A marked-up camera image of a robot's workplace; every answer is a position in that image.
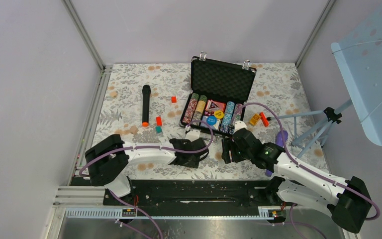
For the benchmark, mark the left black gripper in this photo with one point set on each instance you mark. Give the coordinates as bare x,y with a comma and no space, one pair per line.
193,164

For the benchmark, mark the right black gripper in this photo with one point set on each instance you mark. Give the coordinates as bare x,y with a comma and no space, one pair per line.
229,144

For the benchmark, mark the yellow big blind button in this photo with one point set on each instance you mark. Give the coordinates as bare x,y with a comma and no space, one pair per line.
219,114

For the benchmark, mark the blue small blind button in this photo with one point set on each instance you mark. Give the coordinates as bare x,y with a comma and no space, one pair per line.
211,120

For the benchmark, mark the black poker case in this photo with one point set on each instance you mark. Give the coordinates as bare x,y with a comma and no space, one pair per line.
220,81

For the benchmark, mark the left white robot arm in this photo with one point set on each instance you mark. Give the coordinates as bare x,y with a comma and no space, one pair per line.
106,161

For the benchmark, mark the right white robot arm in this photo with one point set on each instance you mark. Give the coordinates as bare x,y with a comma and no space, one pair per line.
346,202

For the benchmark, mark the yellow block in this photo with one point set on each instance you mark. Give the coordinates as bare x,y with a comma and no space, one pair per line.
254,119

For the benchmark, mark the red lego piece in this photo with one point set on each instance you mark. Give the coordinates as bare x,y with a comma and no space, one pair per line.
264,119

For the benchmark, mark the teal cube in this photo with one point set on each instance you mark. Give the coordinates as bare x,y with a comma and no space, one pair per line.
158,129

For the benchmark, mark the long red block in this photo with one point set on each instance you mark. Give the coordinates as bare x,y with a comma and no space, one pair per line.
159,121

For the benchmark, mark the floral table mat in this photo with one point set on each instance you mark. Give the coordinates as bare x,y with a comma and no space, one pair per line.
277,87

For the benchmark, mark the black cylinder orange cap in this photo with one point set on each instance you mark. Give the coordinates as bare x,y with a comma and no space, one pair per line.
146,92

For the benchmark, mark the light blue music stand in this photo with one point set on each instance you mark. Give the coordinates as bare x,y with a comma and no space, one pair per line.
359,58

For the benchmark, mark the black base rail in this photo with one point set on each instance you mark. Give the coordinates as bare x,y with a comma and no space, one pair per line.
196,198

